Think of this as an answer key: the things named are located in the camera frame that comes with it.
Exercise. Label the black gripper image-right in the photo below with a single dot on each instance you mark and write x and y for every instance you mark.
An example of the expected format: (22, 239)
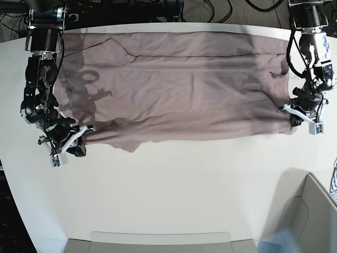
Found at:
(306, 100)

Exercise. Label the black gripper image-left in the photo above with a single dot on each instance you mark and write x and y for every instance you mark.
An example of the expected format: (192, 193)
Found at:
(58, 130)

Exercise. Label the mauve pink T-shirt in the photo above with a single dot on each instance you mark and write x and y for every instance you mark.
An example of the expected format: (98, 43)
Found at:
(139, 87)

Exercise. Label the blue striped cloth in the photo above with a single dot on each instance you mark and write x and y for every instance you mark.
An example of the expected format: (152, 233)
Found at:
(333, 183)

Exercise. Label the grey cardboard box right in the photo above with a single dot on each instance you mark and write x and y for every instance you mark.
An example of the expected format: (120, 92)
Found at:
(311, 217)

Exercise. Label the grey bin bottom edge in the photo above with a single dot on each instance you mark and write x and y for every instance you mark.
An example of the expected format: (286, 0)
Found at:
(188, 242)

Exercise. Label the blue translucent sheet corner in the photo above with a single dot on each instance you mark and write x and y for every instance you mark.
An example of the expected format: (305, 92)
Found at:
(283, 241)

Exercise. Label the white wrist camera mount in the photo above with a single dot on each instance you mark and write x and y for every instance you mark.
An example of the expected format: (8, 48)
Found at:
(316, 126)

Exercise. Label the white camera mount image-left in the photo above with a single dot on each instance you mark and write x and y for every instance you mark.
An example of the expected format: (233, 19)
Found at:
(58, 151)

